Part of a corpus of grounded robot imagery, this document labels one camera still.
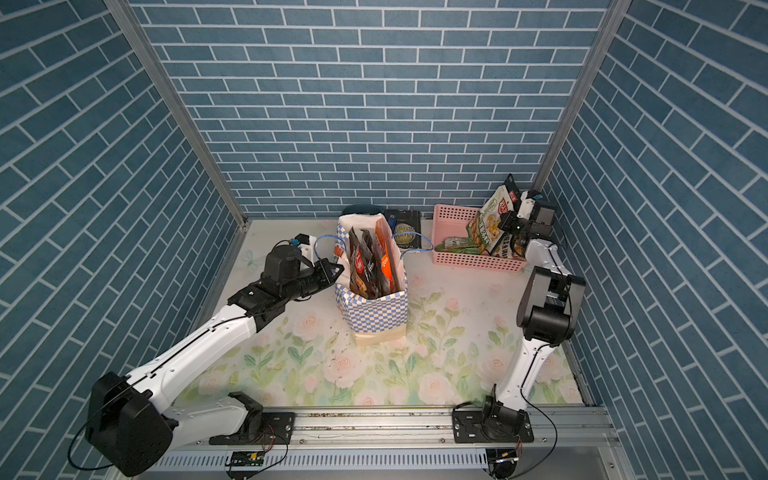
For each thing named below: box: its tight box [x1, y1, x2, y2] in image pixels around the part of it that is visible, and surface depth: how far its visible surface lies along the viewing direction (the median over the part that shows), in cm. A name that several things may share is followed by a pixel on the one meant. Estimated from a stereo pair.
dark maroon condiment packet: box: [360, 229, 382, 299], surface depth 82 cm
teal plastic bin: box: [340, 204, 385, 216], surface depth 121 cm
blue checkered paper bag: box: [334, 213, 408, 346], surface depth 78 cm
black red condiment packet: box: [349, 227, 375, 299], surface depth 82 cm
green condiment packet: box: [435, 237, 484, 255], surface depth 109 cm
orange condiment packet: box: [375, 218, 394, 292], surface depth 80 cm
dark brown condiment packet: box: [498, 234, 525, 258], surface depth 106 cm
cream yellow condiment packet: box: [477, 185, 514, 251], surface depth 104 cm
